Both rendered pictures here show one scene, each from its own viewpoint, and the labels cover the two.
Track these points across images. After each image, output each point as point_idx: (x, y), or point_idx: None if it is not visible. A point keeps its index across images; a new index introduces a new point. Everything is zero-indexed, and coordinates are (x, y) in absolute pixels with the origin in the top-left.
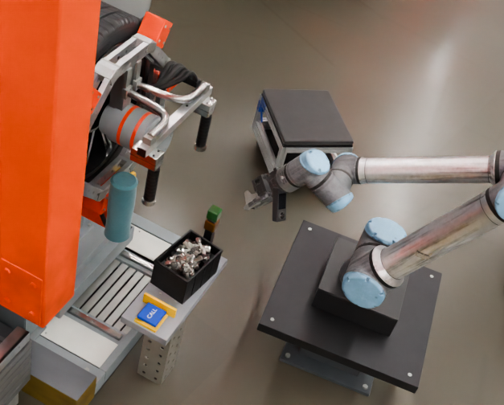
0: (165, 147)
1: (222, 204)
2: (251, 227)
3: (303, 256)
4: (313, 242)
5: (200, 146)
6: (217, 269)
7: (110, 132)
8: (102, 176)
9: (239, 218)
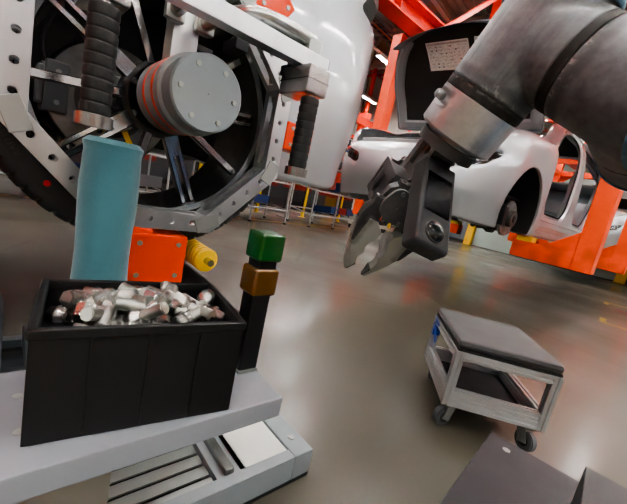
0: (214, 116)
1: (369, 416)
2: (402, 454)
3: (494, 498)
4: (518, 476)
5: (293, 163)
6: (237, 405)
7: (139, 86)
8: (138, 205)
9: (387, 439)
